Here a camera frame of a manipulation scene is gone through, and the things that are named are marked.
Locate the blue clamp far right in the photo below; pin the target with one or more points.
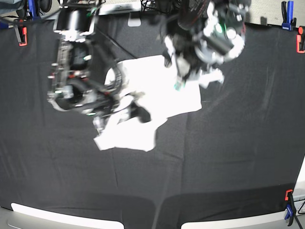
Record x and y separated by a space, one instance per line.
289 21

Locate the blue clamp far left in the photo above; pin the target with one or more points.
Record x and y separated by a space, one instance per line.
33 10

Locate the red blue clamp near right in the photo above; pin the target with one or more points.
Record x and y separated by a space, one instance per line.
290 207

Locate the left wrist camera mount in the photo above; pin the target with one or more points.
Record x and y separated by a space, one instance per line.
206 74

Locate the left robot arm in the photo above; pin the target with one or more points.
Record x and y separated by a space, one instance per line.
203 36

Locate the red black clamp far right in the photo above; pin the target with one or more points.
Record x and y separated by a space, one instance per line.
300 40

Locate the red black clamp far left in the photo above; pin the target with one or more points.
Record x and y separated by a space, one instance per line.
21 32

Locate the red black clamp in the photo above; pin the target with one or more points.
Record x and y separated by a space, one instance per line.
300 40
21 32

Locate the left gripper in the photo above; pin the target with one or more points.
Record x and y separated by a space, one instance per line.
179 54

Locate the white graphic t-shirt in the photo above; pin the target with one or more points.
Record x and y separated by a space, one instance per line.
148 76

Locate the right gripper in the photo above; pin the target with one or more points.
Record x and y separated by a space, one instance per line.
127 107

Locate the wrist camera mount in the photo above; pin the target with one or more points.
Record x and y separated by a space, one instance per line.
106 130
206 74

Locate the black table cloth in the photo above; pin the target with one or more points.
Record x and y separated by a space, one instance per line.
234 158

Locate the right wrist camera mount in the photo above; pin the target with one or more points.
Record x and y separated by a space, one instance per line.
106 130

